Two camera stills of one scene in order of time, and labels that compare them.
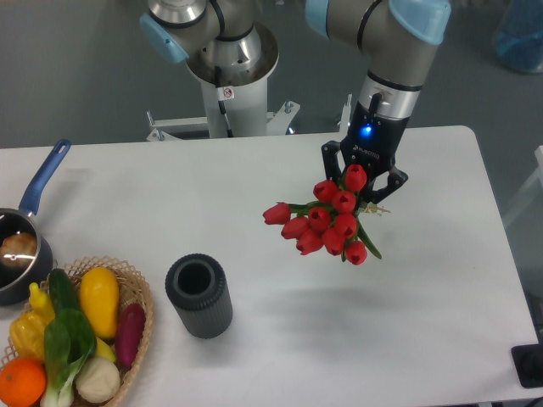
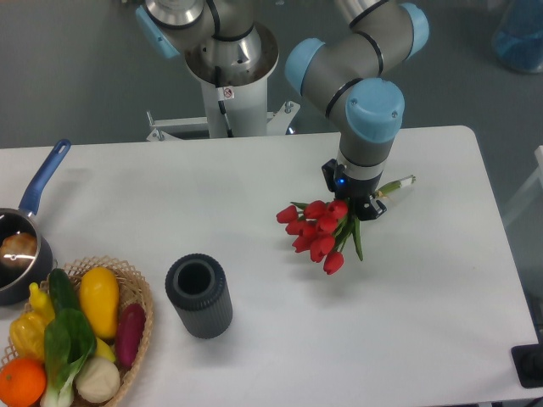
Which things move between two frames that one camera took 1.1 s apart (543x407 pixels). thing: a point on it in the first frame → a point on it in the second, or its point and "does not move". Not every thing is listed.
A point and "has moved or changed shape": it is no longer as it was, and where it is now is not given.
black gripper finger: x=396 y=178 → x=370 y=209
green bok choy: x=69 y=343 does not move
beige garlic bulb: x=97 y=380 does not move
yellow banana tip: x=103 y=350 does not move
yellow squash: x=99 y=297 does not move
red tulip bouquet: x=331 y=220 has moved or changed shape
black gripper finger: x=333 y=168 → x=330 y=170
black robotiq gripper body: x=372 y=140 → x=355 y=192
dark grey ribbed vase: x=197 y=286 does not move
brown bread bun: x=19 y=249 does not move
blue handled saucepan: x=25 y=255 does not move
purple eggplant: x=128 y=332 does not move
